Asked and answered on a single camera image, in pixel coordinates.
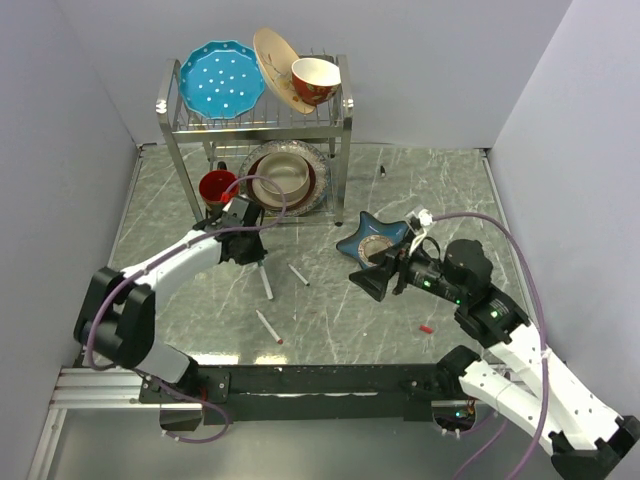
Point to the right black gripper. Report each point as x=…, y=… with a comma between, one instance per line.
x=373, y=280

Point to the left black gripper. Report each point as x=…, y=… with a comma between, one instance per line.
x=257, y=253

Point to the white pen with green tip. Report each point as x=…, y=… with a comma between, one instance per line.
x=265, y=280

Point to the white pen with red tip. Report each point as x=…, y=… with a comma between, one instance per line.
x=277, y=338

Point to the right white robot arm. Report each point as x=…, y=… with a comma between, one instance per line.
x=585, y=438

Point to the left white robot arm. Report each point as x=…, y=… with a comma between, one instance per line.
x=117, y=319

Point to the blue star-shaped dish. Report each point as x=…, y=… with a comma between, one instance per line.
x=372, y=236

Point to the red and black mug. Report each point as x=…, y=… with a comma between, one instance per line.
x=214, y=185

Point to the beige ceramic bowl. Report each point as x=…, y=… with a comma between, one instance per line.
x=289, y=171

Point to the steel two-tier dish rack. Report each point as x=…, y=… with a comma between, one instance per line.
x=329, y=127

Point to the black base bar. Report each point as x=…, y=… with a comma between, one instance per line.
x=226, y=394

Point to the blue polka dot plate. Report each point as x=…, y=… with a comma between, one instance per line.
x=221, y=80

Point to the red floral bowl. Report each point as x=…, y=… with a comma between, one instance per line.
x=315, y=80

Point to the cream floral plate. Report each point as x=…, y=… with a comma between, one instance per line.
x=275, y=58

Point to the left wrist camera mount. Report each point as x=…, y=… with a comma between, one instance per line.
x=227, y=200

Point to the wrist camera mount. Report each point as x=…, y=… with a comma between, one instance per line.
x=419, y=220
x=227, y=200

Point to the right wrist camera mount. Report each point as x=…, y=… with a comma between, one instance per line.
x=419, y=220

